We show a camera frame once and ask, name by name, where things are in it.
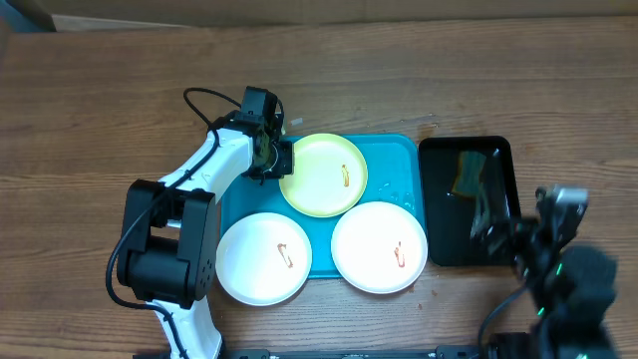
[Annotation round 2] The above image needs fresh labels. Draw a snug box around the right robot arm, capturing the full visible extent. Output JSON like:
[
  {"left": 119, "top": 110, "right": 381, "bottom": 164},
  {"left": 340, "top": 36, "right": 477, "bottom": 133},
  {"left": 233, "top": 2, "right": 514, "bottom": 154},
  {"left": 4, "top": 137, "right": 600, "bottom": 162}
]
[{"left": 471, "top": 185, "right": 618, "bottom": 359}]

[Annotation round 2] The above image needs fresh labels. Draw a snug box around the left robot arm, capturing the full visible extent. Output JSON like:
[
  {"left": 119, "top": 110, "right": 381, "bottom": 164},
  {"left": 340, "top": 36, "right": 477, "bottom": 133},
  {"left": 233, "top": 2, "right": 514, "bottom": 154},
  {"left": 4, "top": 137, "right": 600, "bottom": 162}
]
[{"left": 105, "top": 87, "right": 293, "bottom": 358}]

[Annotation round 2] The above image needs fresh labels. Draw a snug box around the small clear tape piece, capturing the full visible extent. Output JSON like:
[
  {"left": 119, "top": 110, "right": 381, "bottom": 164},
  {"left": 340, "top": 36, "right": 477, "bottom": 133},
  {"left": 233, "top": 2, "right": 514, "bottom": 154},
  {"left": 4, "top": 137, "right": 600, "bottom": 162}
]
[{"left": 290, "top": 118, "right": 303, "bottom": 127}]

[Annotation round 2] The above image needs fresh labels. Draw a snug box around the black plastic tray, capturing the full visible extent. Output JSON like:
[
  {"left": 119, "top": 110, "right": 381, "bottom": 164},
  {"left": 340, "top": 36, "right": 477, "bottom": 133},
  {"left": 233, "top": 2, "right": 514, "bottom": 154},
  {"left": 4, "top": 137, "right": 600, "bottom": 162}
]
[{"left": 418, "top": 136, "right": 520, "bottom": 266}]

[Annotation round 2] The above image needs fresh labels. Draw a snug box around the teal plastic tray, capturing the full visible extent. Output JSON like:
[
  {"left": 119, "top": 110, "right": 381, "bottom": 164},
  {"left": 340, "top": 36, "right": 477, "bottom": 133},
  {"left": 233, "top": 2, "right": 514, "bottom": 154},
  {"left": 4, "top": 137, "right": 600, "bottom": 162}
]
[{"left": 219, "top": 134, "right": 426, "bottom": 279}]

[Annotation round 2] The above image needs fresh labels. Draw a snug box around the white plate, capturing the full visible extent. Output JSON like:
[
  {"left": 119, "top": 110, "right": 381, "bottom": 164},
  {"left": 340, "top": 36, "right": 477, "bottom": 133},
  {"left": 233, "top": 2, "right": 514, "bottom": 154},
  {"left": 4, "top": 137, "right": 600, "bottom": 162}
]
[
  {"left": 331, "top": 201, "right": 428, "bottom": 294},
  {"left": 215, "top": 212, "right": 312, "bottom": 306}
]

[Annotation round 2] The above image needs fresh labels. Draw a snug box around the green yellow sponge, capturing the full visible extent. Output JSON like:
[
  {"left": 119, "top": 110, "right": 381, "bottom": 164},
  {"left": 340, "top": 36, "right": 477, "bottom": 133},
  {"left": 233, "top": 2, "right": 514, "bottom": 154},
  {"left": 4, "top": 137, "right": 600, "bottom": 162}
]
[{"left": 452, "top": 151, "right": 486, "bottom": 197}]

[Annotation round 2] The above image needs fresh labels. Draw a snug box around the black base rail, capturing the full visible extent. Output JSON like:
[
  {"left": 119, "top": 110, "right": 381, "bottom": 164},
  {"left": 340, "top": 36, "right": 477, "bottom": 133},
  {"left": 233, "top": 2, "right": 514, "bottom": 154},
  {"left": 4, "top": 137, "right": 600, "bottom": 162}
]
[{"left": 133, "top": 343, "right": 492, "bottom": 359}]

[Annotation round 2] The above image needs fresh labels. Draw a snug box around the yellow-green plate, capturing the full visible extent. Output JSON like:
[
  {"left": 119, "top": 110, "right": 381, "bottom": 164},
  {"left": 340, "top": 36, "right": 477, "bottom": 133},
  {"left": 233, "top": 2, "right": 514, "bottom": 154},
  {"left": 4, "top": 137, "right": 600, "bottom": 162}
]
[{"left": 279, "top": 134, "right": 369, "bottom": 218}]

